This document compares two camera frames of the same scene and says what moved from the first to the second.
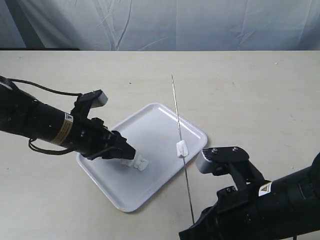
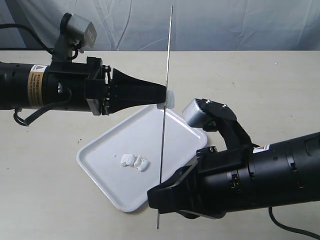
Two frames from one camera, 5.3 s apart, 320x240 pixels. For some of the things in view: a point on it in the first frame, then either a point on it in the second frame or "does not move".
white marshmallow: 127,162 does not move
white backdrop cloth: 161,25 does not move
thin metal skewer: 184,158 to 166,106
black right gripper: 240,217 to 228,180
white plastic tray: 166,139 does not move
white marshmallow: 182,148 to 170,101
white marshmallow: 140,163 does not move
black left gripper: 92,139 to 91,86
